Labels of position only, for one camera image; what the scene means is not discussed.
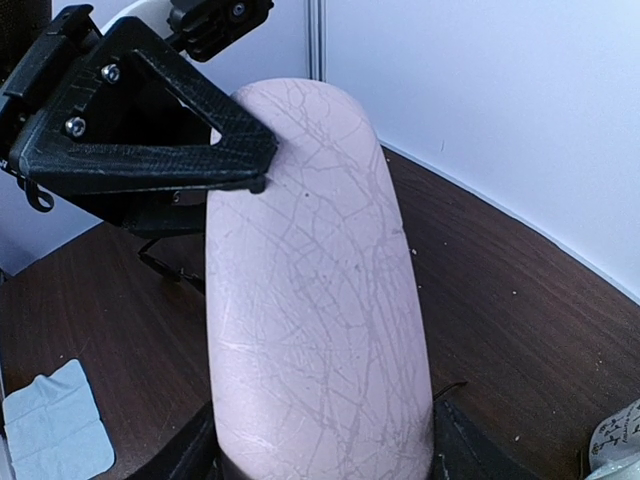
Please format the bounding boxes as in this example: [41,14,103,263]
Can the pink glasses case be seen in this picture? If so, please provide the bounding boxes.
[205,79,434,479]

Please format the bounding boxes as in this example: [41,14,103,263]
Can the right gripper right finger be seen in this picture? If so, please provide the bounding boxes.
[432,400,537,480]

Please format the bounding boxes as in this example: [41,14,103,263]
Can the left blue cleaning cloth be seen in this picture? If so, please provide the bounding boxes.
[2,359,115,479]

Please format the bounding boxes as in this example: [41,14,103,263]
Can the patterned mug yellow inside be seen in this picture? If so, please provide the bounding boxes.
[587,400,639,480]

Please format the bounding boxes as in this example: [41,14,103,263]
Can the thin black frame glasses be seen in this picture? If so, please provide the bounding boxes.
[137,238,206,296]

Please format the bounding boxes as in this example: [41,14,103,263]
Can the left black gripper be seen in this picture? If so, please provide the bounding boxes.
[1,1,278,235]

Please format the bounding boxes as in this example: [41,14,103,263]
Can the left aluminium frame post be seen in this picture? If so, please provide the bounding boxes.
[305,0,327,82]

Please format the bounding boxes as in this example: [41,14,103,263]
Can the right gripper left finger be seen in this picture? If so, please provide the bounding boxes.
[144,402,220,479]

